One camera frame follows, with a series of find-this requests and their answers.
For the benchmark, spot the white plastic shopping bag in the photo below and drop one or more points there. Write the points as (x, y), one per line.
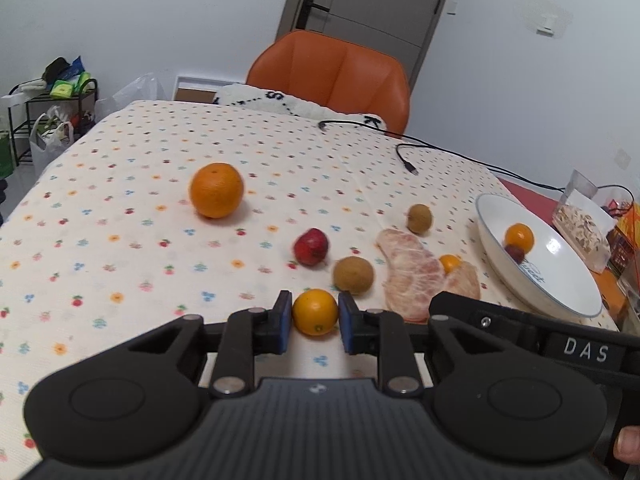
(47, 145)

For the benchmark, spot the person's right hand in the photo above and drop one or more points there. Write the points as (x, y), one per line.
(630, 450)

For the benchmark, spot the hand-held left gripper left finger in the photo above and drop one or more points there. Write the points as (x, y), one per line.
(283, 322)

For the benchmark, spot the medium orange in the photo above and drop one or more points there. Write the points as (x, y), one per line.
(519, 236)

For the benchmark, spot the green packet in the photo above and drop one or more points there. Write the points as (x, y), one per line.
(62, 90)

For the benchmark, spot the dark red jujube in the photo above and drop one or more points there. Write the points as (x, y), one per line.
(515, 254)

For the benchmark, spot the large brown longan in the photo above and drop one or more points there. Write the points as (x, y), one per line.
(353, 275)

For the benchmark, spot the white plate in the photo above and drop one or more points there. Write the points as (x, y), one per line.
(550, 280)

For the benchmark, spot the white fluffy cushion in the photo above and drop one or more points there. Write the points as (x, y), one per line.
(250, 97)

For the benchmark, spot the large orange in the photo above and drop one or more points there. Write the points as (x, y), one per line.
(216, 190)

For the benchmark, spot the black shelf rack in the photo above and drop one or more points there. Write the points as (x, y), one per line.
(60, 96)

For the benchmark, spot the floral tissue box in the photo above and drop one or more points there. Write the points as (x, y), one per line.
(580, 230)

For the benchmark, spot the red and orange mat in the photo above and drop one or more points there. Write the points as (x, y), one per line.
(535, 200)

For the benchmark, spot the white wall socket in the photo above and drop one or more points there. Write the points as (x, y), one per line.
(547, 24)

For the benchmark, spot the orange leather chair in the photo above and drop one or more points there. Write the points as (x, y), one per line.
(330, 75)

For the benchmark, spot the dark bag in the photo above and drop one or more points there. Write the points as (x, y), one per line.
(56, 67)

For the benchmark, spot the translucent plastic bag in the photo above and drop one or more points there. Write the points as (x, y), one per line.
(135, 92)

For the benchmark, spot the blue packet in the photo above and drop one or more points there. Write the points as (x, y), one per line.
(77, 65)

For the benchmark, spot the clear glass cup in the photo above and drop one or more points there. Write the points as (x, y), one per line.
(582, 185)

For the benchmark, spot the white framed board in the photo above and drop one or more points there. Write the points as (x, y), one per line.
(200, 82)

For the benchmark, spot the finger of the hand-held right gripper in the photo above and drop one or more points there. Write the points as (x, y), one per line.
(485, 316)

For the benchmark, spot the small brown longan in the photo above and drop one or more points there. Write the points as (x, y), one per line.
(419, 218)

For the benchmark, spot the long peeled pomelo segment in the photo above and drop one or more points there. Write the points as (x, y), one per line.
(410, 270)

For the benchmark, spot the grey door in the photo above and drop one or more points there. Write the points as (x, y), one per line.
(370, 0)

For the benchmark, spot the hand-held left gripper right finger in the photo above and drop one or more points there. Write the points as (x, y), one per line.
(346, 322)

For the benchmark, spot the white wall switch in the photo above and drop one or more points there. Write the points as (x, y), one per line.
(452, 8)

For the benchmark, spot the short peeled pomelo segment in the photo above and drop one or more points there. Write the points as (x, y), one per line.
(465, 284)

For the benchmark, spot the small orange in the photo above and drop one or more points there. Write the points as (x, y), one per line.
(450, 263)
(315, 312)

